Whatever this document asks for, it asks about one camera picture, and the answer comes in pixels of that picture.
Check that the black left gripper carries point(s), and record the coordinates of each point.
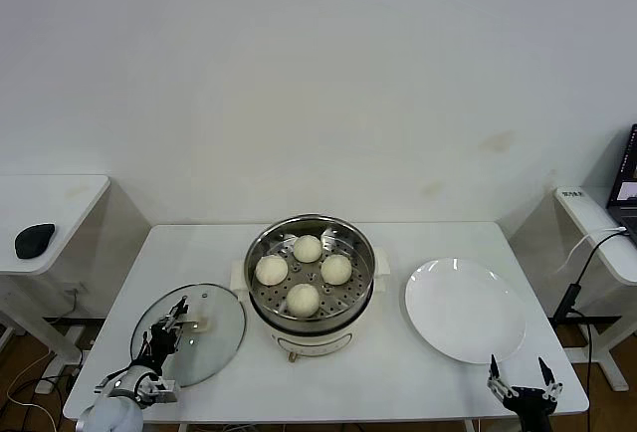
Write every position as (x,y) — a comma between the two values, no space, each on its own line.
(161,340)

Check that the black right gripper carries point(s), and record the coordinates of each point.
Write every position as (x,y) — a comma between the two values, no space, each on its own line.
(530,399)

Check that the round glass pot lid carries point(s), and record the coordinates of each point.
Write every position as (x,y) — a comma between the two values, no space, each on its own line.
(219,312)

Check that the white steamed baozi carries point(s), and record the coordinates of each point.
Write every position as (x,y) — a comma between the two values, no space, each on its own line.
(336,270)
(302,300)
(272,270)
(307,249)

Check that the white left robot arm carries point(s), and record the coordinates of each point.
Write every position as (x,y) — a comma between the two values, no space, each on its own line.
(114,409)

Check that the stainless steel steamer basket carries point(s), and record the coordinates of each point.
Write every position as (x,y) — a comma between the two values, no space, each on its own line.
(358,292)

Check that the white round plate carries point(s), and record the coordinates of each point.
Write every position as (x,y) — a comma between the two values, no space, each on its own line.
(463,312)

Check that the white floor power strip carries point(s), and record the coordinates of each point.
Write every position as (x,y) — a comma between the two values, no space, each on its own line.
(45,385)

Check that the black computer mouse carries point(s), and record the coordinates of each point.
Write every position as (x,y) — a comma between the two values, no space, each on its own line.
(35,242)

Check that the white side table with mouse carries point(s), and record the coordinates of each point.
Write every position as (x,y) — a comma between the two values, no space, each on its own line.
(50,198)

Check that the small printed label sticker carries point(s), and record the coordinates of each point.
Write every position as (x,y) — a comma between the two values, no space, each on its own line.
(573,193)

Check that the dark open laptop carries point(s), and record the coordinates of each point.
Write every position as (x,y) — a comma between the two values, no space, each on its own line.
(627,178)

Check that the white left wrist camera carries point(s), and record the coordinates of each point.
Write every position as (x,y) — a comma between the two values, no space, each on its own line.
(159,392)

